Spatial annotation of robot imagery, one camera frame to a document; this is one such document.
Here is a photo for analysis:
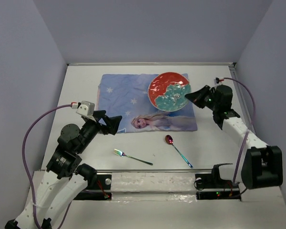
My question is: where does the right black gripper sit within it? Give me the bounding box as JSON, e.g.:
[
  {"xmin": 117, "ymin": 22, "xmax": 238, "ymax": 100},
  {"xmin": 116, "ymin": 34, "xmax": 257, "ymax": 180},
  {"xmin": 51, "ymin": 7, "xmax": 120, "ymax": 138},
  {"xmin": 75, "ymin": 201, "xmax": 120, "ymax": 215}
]
[{"xmin": 187, "ymin": 84, "xmax": 221, "ymax": 111}]

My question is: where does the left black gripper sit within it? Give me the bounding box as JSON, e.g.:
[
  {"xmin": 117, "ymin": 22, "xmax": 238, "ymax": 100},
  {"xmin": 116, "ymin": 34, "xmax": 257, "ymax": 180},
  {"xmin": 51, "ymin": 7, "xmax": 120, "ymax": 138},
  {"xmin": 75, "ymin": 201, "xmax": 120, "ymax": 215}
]
[{"xmin": 76, "ymin": 109, "xmax": 123, "ymax": 153}]

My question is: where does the blue princess print cloth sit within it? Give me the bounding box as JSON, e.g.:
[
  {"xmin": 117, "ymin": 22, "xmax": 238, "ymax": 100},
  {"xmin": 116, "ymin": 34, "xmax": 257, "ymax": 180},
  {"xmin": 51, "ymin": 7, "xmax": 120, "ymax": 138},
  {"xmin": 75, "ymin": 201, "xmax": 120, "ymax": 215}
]
[{"xmin": 97, "ymin": 74, "xmax": 197, "ymax": 133}]

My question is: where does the red and blue plate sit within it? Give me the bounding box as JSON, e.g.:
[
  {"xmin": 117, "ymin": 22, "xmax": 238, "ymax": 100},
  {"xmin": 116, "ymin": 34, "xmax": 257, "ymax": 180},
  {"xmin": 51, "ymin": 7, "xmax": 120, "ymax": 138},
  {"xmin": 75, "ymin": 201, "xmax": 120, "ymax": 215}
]
[{"xmin": 147, "ymin": 72, "xmax": 191, "ymax": 112}]

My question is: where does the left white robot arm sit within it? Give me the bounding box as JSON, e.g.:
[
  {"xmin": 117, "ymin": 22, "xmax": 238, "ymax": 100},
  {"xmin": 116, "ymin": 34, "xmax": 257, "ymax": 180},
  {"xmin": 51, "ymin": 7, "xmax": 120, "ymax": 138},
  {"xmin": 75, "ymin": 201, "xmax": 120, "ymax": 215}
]
[{"xmin": 5, "ymin": 111, "xmax": 122, "ymax": 229}]

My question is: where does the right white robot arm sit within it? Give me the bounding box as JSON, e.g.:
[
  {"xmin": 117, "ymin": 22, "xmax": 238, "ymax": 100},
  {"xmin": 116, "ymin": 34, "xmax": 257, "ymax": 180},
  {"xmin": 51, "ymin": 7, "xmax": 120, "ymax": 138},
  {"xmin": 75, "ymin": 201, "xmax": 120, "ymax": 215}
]
[{"xmin": 185, "ymin": 85, "xmax": 283, "ymax": 189}]

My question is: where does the iridescent fork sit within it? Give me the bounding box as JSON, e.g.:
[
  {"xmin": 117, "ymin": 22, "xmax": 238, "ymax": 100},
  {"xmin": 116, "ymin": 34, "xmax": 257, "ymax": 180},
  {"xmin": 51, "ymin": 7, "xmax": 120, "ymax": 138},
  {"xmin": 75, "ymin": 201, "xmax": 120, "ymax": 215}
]
[{"xmin": 113, "ymin": 149, "xmax": 153, "ymax": 166}]

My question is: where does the iridescent spoon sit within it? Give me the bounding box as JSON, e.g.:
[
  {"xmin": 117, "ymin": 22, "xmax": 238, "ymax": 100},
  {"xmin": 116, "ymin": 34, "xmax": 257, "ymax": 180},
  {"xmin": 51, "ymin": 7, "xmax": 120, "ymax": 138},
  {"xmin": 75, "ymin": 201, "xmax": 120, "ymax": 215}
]
[{"xmin": 165, "ymin": 135, "xmax": 193, "ymax": 168}]

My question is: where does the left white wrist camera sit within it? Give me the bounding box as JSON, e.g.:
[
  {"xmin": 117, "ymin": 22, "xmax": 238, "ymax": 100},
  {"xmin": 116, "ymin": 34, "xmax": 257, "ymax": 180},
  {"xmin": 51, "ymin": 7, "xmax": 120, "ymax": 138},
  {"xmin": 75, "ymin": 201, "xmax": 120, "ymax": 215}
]
[{"xmin": 71, "ymin": 101, "xmax": 95, "ymax": 121}]

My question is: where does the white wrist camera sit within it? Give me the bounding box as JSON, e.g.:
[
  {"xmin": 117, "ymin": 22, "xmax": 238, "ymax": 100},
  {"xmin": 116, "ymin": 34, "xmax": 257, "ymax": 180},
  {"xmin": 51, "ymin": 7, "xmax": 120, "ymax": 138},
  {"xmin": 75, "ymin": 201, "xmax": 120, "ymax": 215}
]
[
  {"xmin": 214, "ymin": 77, "xmax": 224, "ymax": 87},
  {"xmin": 71, "ymin": 101, "xmax": 95, "ymax": 121}
]

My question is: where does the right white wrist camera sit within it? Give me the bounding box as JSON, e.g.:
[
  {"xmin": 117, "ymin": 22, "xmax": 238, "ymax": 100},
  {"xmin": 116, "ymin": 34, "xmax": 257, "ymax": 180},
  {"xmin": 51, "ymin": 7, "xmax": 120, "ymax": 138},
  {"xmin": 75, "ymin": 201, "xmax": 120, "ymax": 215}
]
[{"xmin": 214, "ymin": 77, "xmax": 224, "ymax": 87}]

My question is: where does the silver front table rail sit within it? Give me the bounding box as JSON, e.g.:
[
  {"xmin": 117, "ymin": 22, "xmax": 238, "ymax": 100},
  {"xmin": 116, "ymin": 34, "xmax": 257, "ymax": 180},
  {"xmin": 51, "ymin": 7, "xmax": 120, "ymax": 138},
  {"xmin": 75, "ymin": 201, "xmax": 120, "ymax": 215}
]
[{"xmin": 97, "ymin": 168, "xmax": 212, "ymax": 173}]

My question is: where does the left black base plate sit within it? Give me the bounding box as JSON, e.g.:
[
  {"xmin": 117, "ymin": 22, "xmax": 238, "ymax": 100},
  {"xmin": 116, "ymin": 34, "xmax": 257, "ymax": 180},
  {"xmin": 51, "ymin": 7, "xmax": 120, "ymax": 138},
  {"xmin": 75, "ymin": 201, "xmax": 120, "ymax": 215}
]
[{"xmin": 74, "ymin": 173, "xmax": 112, "ymax": 201}]

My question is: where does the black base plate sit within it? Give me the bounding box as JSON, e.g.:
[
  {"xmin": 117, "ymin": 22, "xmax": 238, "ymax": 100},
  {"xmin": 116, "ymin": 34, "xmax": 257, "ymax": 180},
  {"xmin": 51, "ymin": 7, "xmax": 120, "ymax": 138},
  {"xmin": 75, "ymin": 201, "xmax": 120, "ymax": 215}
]
[
  {"xmin": 74, "ymin": 173, "xmax": 112, "ymax": 201},
  {"xmin": 194, "ymin": 173, "xmax": 241, "ymax": 200}
]

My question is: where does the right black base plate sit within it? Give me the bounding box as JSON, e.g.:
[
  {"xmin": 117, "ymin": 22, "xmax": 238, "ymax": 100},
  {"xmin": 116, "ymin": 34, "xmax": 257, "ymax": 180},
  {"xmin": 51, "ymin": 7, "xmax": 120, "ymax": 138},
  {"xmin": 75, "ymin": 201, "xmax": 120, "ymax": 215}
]
[{"xmin": 194, "ymin": 173, "xmax": 241, "ymax": 200}]

